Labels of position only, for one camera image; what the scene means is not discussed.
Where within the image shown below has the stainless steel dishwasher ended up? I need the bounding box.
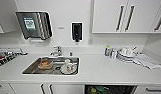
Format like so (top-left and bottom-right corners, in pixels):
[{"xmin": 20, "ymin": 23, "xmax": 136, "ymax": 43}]
[{"xmin": 84, "ymin": 84, "xmax": 137, "ymax": 94}]

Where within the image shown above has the white cup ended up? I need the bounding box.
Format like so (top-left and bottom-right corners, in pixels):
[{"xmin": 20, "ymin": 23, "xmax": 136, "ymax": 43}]
[{"xmin": 64, "ymin": 59, "xmax": 73, "ymax": 67}]

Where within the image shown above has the chrome sink faucet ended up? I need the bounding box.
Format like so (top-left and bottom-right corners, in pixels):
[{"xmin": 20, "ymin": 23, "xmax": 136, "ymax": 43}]
[{"xmin": 49, "ymin": 45, "xmax": 63, "ymax": 58}]

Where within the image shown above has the white dirty plate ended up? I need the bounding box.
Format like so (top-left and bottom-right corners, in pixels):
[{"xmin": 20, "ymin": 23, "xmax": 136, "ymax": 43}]
[{"xmin": 60, "ymin": 63, "xmax": 78, "ymax": 75}]

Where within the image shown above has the blue dish soap bottle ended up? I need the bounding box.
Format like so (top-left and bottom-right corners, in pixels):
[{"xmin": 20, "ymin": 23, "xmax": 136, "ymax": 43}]
[{"xmin": 104, "ymin": 45, "xmax": 112, "ymax": 57}]

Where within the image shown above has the plastic container with food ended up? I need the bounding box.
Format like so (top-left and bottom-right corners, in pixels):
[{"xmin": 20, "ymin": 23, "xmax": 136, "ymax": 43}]
[{"xmin": 37, "ymin": 59, "xmax": 54, "ymax": 70}]

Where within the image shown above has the white double-door base cabinet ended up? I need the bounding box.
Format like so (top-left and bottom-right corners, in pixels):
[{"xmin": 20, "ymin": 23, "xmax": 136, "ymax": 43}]
[{"xmin": 9, "ymin": 83, "xmax": 85, "ymax": 94}]

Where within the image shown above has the grey paper towel dispenser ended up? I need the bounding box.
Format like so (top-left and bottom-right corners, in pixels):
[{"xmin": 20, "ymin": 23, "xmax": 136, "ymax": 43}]
[{"xmin": 14, "ymin": 10, "xmax": 54, "ymax": 42}]

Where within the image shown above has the stainless steel sink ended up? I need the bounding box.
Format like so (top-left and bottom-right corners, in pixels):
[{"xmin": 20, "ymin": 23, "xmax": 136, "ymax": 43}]
[{"xmin": 21, "ymin": 56, "xmax": 81, "ymax": 76}]

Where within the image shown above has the dish drying rack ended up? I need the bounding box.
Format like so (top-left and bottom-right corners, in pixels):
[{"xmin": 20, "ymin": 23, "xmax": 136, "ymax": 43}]
[{"xmin": 0, "ymin": 48, "xmax": 29, "ymax": 68}]

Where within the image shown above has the white wall outlet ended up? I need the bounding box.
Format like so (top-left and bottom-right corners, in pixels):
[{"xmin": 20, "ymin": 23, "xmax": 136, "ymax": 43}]
[{"xmin": 88, "ymin": 37, "xmax": 93, "ymax": 45}]

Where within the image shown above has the black wall soap dispenser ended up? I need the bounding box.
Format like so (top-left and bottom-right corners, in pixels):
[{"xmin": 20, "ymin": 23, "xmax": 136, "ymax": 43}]
[{"xmin": 70, "ymin": 21, "xmax": 84, "ymax": 43}]

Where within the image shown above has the small wall label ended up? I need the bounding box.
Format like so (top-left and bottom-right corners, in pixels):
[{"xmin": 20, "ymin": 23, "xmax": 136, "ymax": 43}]
[{"xmin": 57, "ymin": 27, "xmax": 65, "ymax": 31}]

